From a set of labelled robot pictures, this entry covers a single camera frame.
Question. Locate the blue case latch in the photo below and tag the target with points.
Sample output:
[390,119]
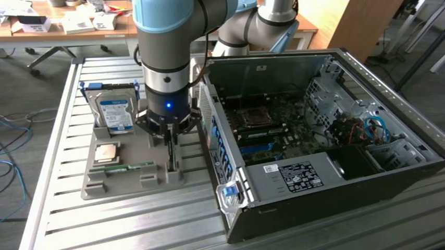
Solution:
[228,191]

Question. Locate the metal CPU socket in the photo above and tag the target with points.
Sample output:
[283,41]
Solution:
[256,115]

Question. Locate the copper-toned CPU chip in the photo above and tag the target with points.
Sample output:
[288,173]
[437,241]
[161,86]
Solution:
[104,153]

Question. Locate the wooden cabinet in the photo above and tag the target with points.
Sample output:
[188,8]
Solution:
[364,26]

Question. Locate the silver disk bay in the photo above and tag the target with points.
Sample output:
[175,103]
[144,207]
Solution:
[395,156]

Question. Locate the grey power supply unit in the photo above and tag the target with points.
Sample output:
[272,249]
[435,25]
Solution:
[263,179]

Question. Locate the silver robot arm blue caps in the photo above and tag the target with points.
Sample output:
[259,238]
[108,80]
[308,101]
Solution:
[163,39]

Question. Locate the grey cup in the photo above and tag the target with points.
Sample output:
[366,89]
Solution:
[57,2]

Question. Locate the white box with label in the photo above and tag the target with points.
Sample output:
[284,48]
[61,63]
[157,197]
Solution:
[104,22]

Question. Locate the wooden office desk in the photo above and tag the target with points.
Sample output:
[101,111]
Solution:
[52,36]
[307,26]

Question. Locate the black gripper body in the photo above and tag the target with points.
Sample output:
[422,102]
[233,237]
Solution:
[168,104]

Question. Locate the green motherboard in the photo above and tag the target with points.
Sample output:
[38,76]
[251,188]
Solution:
[295,135]

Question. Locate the green RAM stick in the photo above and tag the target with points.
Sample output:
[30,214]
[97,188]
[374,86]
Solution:
[263,134]
[121,167]

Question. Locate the hard disk with blue caddy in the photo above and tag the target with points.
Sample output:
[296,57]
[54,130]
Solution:
[111,112]

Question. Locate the grey plastic parts rack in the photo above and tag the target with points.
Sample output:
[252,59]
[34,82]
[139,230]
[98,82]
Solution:
[132,161]

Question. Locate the black open PC case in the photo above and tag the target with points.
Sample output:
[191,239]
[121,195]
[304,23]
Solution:
[312,208]

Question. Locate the blue expansion slot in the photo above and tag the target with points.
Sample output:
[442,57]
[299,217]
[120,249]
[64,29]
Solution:
[255,149]

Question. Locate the green graphics card black fan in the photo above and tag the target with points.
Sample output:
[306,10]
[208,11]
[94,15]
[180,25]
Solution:
[171,159]

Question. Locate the white cardboard box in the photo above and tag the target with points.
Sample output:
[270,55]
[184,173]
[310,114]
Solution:
[77,24]

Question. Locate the white box black lid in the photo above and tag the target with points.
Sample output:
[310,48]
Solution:
[34,24]

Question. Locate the perforated metal drive cage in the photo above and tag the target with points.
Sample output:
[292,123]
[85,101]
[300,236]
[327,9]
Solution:
[326,109]

